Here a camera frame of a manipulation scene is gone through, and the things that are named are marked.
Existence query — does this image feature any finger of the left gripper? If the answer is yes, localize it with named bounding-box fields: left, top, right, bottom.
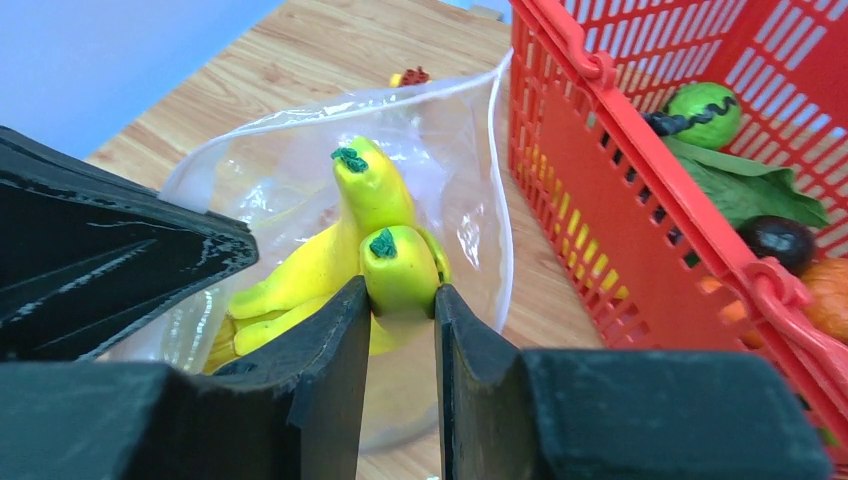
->
left=1, top=127, right=259, bottom=362

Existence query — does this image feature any clear zip top bag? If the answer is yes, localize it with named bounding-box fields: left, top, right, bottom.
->
left=105, top=57, right=514, bottom=455

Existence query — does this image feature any green toy lettuce leaf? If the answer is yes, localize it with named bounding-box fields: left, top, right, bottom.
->
left=663, top=137, right=830, bottom=229

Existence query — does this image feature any orange toy pumpkin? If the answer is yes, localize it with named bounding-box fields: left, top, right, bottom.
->
left=801, top=258, right=847, bottom=345

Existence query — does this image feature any dark purple toy plum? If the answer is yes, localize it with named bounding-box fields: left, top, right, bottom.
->
left=735, top=215, right=816, bottom=276

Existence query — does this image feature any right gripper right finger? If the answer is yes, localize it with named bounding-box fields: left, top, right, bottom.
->
left=435, top=285, right=833, bottom=479

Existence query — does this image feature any colourful toy block car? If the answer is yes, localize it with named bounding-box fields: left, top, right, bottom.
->
left=389, top=66, right=431, bottom=88

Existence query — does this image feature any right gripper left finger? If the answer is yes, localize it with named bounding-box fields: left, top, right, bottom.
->
left=1, top=277, right=370, bottom=479

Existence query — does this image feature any yellow toy banana bunch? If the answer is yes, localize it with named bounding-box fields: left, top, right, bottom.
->
left=202, top=136, right=452, bottom=374

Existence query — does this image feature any red plastic shopping basket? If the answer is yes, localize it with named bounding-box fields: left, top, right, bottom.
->
left=508, top=1, right=847, bottom=477

